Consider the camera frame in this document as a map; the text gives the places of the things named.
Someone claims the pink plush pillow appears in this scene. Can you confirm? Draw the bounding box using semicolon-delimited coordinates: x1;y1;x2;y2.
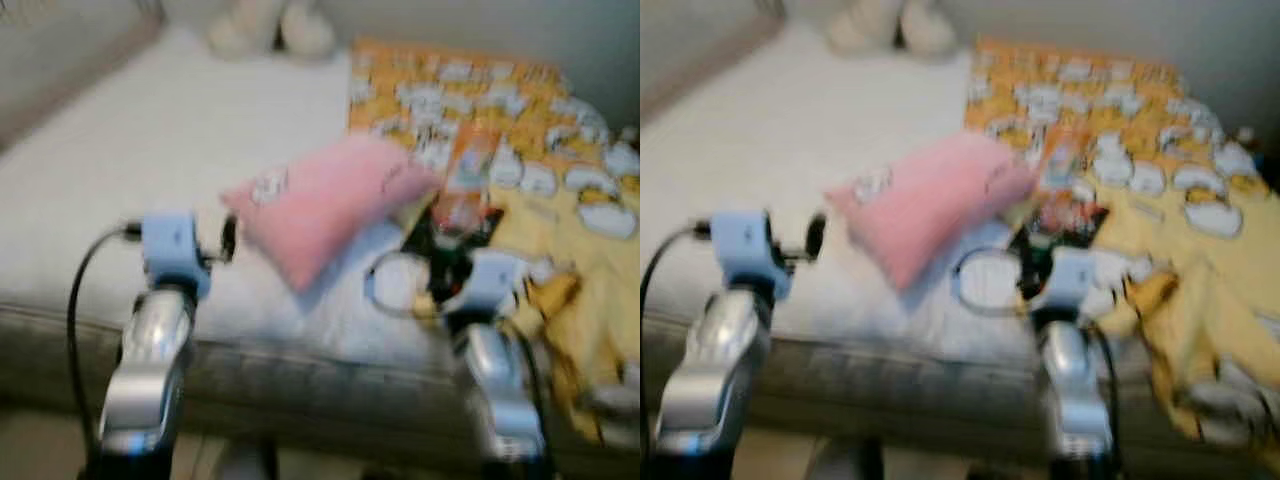
220;133;443;294
825;130;1041;293

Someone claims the dark book with red cover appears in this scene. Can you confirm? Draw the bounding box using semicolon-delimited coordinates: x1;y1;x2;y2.
1035;125;1106;241
435;125;506;236

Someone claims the yellow egg print quilt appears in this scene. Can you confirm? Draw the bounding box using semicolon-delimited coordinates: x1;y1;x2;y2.
962;38;1280;446
345;38;641;446

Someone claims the white quilted mattress pad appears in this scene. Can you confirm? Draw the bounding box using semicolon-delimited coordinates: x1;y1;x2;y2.
0;22;561;376
640;20;1151;376

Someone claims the grey quilted mattress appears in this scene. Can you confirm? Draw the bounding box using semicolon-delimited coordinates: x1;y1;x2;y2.
0;300;641;471
640;305;1280;471

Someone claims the beige plush toy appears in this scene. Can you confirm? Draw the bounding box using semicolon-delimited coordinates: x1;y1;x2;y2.
825;0;959;59
205;0;336;61

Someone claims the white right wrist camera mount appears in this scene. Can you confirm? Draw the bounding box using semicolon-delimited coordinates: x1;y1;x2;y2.
468;250;533;319
1040;248;1103;321

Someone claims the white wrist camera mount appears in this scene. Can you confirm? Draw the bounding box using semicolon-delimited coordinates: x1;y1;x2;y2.
712;210;793;301
140;212;213;299
468;250;533;319
1040;248;1103;321

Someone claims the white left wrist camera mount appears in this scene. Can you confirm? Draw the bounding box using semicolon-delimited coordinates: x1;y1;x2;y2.
712;210;793;301
140;212;213;299

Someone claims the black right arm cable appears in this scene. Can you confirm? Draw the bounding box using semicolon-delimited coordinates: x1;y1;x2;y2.
362;248;549;443
950;246;1123;443

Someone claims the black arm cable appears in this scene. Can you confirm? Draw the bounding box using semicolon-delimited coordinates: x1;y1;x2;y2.
362;248;549;443
65;224;143;461
640;224;715;336
950;246;1123;443

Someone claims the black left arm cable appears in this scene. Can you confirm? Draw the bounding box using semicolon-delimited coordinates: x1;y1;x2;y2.
65;224;143;461
640;224;715;336

